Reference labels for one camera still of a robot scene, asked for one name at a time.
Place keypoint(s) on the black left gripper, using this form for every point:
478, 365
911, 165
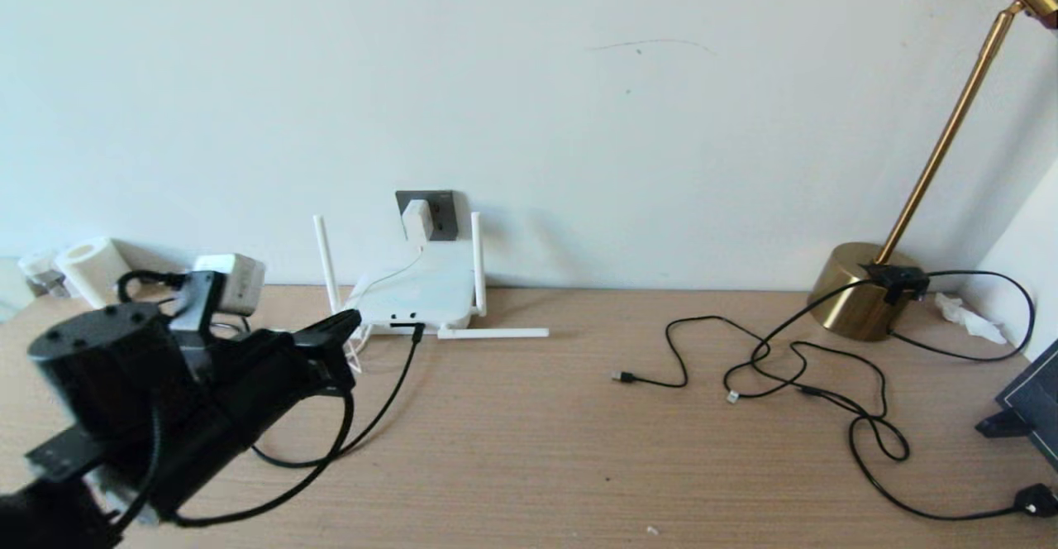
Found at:
240, 384

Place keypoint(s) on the white power adapter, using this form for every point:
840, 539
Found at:
417, 220

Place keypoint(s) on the white wifi router with antennas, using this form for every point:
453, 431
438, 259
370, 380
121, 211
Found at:
430, 288

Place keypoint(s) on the white toilet paper roll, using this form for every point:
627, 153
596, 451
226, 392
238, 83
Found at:
91, 268

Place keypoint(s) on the small clear plastic container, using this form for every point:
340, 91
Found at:
40, 272

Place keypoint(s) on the brass desk lamp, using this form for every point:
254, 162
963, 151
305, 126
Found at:
855, 293

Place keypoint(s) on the small black adapter box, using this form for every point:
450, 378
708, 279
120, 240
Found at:
894, 282

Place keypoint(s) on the crumpled white tissue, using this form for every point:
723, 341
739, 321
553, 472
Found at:
965, 317

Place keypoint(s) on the dark framed board with stand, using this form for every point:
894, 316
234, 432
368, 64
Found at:
1033, 396

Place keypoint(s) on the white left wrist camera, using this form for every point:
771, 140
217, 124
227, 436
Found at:
235, 280

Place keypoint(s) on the grey wall socket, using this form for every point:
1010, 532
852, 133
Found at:
446, 214

